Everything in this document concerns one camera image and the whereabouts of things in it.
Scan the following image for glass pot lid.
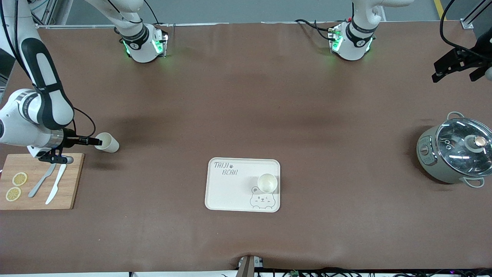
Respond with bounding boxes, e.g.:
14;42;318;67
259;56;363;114
435;117;492;177

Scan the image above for grey plastic knife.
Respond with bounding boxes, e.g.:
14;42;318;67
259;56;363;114
28;164;57;198

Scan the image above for bamboo cutting board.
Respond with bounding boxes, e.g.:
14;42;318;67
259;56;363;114
0;153;85;210

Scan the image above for black arm base cable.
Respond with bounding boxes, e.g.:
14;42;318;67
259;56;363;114
144;0;171;27
295;18;335;41

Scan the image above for aluminium frame post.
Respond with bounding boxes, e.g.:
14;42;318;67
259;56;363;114
459;0;492;29
29;0;58;27

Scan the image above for brown table cover mat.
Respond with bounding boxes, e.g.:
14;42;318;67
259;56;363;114
0;21;492;274

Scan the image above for white IKEA cup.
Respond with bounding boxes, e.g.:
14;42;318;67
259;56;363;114
257;173;278;193
95;132;120;154

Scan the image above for white plastic knife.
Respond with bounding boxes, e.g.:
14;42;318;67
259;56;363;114
45;164;67;205

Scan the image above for grey-green electric cooking pot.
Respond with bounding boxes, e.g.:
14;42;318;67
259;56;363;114
416;112;492;188

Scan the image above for cream bear print tray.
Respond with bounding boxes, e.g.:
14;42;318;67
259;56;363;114
204;157;281;213

